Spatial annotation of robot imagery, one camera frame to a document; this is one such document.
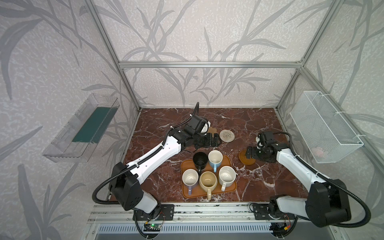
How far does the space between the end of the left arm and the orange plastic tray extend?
0.18 meters

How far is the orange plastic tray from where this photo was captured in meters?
0.76

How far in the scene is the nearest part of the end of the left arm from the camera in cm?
60
